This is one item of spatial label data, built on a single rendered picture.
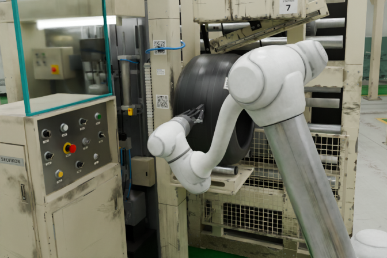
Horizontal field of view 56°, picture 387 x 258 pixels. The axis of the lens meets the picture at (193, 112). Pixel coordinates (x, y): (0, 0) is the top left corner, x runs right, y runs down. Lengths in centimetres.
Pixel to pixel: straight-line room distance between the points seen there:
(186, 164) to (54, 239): 73
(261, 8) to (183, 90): 63
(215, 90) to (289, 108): 86
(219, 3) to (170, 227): 130
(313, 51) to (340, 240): 45
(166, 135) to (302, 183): 58
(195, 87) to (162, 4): 49
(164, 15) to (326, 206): 134
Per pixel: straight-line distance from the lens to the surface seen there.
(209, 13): 213
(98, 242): 203
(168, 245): 230
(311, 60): 97
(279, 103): 83
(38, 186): 166
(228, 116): 115
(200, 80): 172
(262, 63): 81
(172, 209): 217
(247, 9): 206
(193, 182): 134
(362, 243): 113
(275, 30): 215
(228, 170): 185
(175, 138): 132
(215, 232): 283
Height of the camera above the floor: 156
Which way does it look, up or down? 12 degrees down
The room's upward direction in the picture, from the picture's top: 2 degrees counter-clockwise
